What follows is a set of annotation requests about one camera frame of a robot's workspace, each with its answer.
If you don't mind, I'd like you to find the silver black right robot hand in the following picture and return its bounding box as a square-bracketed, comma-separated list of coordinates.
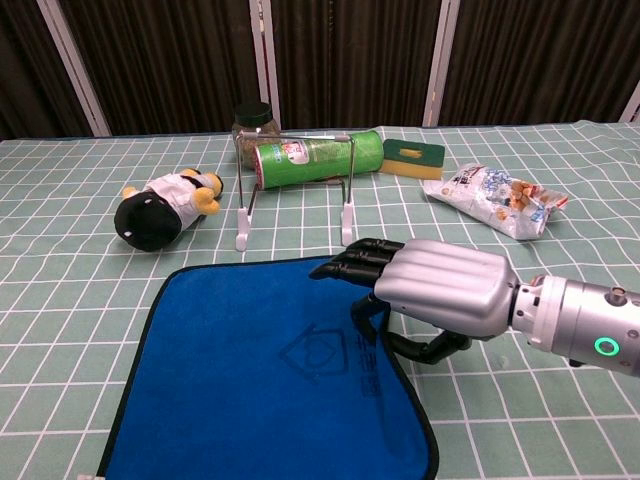
[308, 237, 521, 365]

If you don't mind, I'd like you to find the blue cloth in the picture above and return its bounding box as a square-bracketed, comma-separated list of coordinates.
[97, 253, 440, 480]

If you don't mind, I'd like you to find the white snack bag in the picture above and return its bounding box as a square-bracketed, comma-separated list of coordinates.
[421, 162, 570, 242]

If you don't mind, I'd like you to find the green yellow sponge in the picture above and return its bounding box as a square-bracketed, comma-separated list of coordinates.
[378, 138, 446, 181]

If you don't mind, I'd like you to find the green chip can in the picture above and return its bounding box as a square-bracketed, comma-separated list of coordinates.
[253, 128, 385, 191]

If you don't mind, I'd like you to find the dark pleated partition panel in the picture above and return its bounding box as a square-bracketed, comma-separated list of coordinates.
[0, 0, 95, 141]
[268, 0, 444, 130]
[438, 0, 640, 126]
[59, 0, 271, 137]

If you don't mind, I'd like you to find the glass jar with black lid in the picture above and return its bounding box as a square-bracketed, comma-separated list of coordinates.
[230, 102, 281, 171]

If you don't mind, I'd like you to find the black white plush toy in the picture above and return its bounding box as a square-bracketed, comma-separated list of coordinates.
[113, 168, 225, 253]

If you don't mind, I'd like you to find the green grid tablecloth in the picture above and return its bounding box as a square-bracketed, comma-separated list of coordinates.
[0, 119, 640, 480]

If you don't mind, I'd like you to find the metal wire rack stand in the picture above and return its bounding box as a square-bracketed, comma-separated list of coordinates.
[233, 130, 357, 251]

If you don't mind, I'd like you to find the white partition post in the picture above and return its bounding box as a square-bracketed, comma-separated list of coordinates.
[422, 0, 462, 127]
[248, 0, 282, 130]
[618, 79, 640, 124]
[35, 0, 112, 137]

